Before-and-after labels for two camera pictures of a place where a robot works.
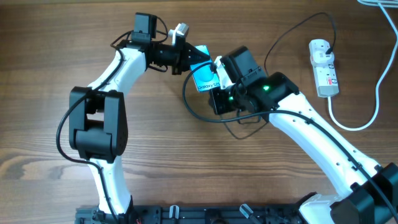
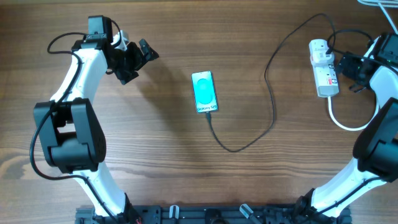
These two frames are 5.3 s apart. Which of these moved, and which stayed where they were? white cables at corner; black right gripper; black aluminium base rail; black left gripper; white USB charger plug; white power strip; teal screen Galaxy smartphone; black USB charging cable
Moved: black USB charging cable; black left gripper; teal screen Galaxy smartphone; black right gripper
Stayed: black aluminium base rail; white power strip; white cables at corner; white USB charger plug
